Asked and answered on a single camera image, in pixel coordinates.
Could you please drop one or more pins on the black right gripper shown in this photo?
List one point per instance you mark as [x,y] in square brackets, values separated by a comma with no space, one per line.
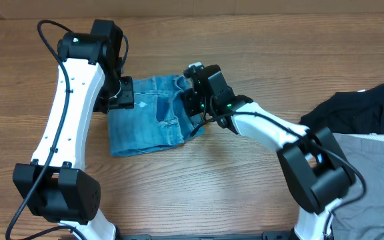
[189,99]

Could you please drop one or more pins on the black garment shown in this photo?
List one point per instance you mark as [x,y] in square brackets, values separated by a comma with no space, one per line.
[360,112]

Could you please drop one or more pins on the light blue denim jeans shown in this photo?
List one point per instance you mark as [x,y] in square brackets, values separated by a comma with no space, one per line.
[157,121]

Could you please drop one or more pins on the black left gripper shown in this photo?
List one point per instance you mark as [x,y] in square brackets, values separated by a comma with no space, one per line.
[127,100]

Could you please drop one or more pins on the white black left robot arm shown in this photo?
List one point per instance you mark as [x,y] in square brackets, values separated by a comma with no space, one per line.
[54,184]

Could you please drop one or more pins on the grey garment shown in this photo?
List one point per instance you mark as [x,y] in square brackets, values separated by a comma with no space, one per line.
[363,219]

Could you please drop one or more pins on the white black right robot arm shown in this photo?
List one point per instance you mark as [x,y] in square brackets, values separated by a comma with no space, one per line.
[316,171]

